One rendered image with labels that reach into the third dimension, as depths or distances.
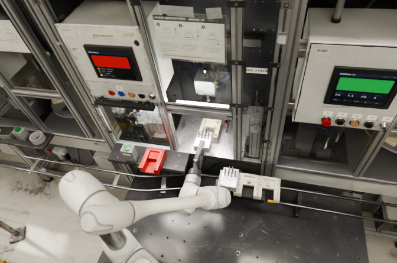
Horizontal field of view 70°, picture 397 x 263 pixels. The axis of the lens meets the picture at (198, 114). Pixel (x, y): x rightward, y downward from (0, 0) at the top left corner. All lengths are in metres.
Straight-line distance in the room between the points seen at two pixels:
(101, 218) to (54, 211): 2.07
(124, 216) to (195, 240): 0.81
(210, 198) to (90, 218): 0.58
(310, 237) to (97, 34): 1.59
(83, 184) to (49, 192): 2.10
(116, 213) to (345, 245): 1.33
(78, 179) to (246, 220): 1.08
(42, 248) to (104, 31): 2.15
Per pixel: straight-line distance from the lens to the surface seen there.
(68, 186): 1.20
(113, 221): 1.10
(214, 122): 1.91
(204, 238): 1.85
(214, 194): 1.42
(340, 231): 1.96
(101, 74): 1.52
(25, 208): 3.31
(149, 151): 1.86
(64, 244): 2.93
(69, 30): 1.47
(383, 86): 1.31
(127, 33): 1.31
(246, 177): 1.80
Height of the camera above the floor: 2.43
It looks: 47 degrees down
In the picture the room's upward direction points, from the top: 9 degrees counter-clockwise
